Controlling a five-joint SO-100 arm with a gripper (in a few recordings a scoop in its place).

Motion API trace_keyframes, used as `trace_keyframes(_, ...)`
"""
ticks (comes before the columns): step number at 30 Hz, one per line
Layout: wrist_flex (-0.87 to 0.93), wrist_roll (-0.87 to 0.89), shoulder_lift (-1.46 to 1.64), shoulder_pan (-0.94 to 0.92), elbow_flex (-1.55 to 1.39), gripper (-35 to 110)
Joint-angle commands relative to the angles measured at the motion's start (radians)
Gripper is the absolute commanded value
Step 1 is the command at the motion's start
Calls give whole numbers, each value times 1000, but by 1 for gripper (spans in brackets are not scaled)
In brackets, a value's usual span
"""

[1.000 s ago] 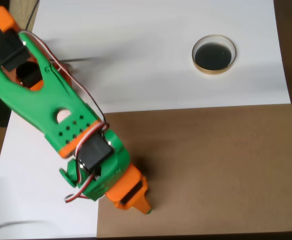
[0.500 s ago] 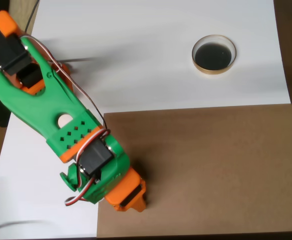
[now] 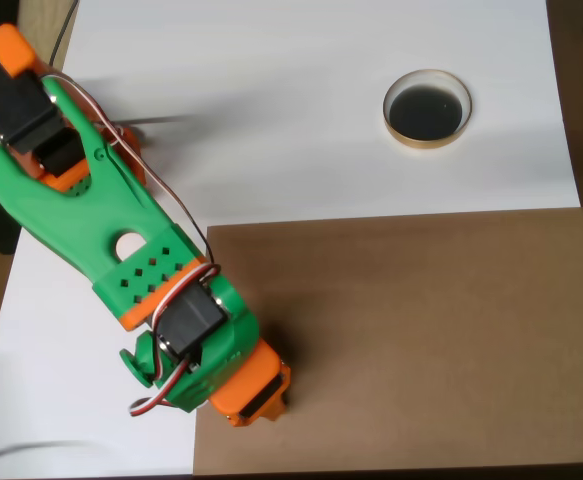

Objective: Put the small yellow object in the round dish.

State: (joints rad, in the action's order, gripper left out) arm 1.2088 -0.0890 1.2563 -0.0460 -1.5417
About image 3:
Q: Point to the orange perforated arm base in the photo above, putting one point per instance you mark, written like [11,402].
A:
[133,150]

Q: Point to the round black dish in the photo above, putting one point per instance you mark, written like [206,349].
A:
[425,115]

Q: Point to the brown rectangular board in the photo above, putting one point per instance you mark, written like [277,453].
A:
[421,345]

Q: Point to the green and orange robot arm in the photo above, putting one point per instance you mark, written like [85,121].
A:
[76,210]

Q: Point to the orange gripper black servo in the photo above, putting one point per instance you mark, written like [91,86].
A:
[260,400]

